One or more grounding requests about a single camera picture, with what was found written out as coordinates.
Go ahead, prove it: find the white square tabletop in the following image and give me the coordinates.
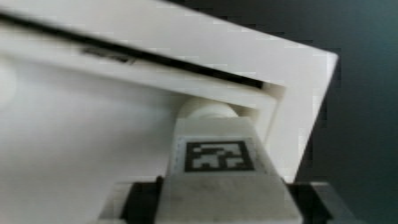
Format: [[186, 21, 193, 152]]
[[0, 19, 285, 224]]

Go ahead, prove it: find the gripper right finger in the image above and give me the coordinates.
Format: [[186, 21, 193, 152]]
[[285, 182, 355, 224]]

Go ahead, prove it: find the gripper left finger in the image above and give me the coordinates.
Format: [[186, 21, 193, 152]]
[[99, 175, 166, 224]]

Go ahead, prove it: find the white leg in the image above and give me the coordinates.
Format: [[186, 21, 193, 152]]
[[154, 98, 303, 224]]

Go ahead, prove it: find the white right fence rail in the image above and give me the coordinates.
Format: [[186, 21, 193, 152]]
[[0, 0, 337, 180]]

